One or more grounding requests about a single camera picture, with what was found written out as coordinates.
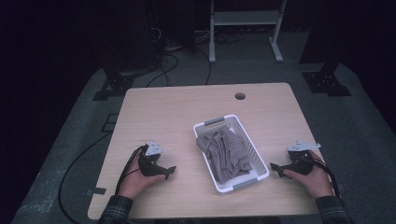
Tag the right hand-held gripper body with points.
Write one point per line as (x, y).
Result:
(300, 165)

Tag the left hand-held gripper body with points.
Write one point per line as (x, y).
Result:
(149, 163)

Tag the white plastic basket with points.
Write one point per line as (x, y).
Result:
(260, 168)

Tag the grey pants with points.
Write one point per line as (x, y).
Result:
(224, 152)

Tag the person's left hand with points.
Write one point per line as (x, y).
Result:
(137, 183)

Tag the person's right hand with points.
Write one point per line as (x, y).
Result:
(317, 182)

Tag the dark tape strip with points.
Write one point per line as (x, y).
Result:
(96, 191)

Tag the dark equipment rack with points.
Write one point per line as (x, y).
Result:
(134, 37)

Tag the black stand with base plate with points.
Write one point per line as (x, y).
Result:
(325, 82)
(118, 84)

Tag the white metal stand frame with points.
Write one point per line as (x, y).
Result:
(246, 18)

